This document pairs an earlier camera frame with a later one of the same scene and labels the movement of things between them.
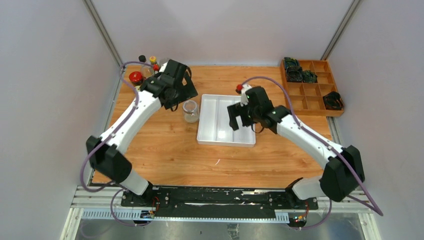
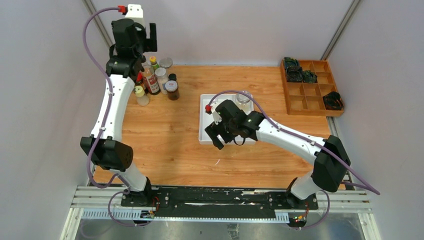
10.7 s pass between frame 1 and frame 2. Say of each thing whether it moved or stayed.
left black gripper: moved
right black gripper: moved
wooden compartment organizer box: stayed
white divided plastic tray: stayed
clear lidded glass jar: moved
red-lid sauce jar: stayed
